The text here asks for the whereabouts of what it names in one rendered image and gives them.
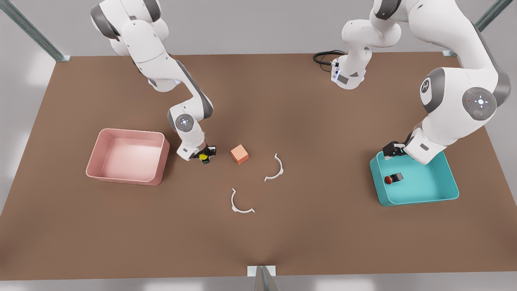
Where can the yellow push button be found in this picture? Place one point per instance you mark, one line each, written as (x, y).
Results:
(203, 157)

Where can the red push button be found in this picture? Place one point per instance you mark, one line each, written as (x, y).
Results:
(393, 178)

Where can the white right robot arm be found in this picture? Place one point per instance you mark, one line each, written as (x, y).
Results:
(149, 48)

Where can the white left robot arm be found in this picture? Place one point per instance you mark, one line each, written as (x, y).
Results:
(456, 101)

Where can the blue storage box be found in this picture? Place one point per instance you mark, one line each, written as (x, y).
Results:
(414, 181)

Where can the pink storage box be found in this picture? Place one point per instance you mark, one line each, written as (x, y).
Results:
(128, 157)

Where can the orange cube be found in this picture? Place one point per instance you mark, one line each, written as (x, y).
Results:
(239, 154)

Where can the white curved clip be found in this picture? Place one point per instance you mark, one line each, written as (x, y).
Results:
(240, 202)
(275, 167)

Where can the silver frame post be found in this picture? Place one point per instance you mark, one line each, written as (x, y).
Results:
(34, 32)
(484, 20)
(263, 278)

